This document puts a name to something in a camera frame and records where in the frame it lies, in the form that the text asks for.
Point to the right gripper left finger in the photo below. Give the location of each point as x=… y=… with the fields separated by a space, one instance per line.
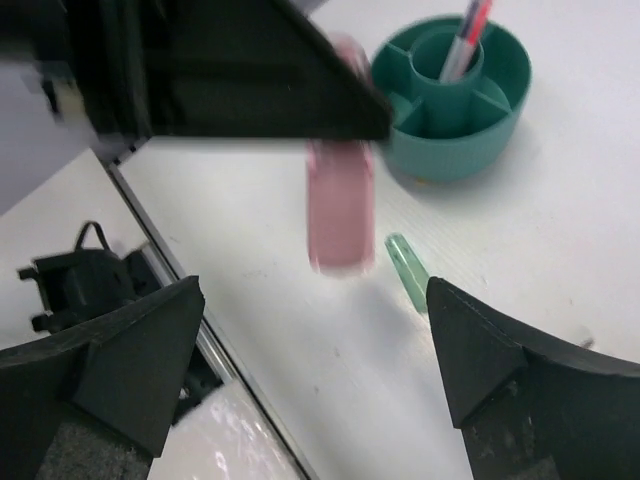
x=96 y=401

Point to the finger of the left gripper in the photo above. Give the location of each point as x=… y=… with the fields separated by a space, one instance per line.
x=227 y=69

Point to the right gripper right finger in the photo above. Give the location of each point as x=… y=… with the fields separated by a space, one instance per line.
x=530 y=405

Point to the pink pen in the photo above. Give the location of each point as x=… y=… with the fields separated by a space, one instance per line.
x=475 y=21

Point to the teal round divided container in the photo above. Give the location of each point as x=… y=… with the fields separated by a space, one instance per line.
x=447 y=132

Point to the pink highlighter cap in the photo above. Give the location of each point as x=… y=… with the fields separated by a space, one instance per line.
x=340 y=205

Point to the silver foil base cover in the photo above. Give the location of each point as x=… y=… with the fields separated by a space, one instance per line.
x=225 y=437

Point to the green highlighter cap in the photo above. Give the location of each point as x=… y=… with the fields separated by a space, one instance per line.
x=410 y=270

